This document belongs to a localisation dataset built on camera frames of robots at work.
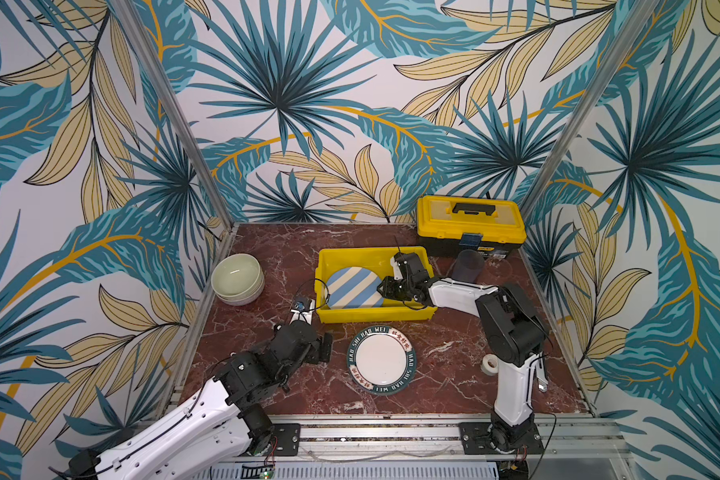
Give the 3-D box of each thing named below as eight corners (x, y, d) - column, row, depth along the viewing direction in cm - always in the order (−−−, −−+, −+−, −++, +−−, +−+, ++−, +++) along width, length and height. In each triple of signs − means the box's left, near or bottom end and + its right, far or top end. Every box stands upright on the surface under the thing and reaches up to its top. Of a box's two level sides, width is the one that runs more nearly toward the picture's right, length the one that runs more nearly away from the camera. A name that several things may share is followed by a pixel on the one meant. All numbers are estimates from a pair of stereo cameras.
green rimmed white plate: (346, 395, 82) (346, 392, 80) (348, 328, 94) (348, 325, 92) (418, 395, 82) (420, 393, 80) (411, 329, 94) (412, 325, 92)
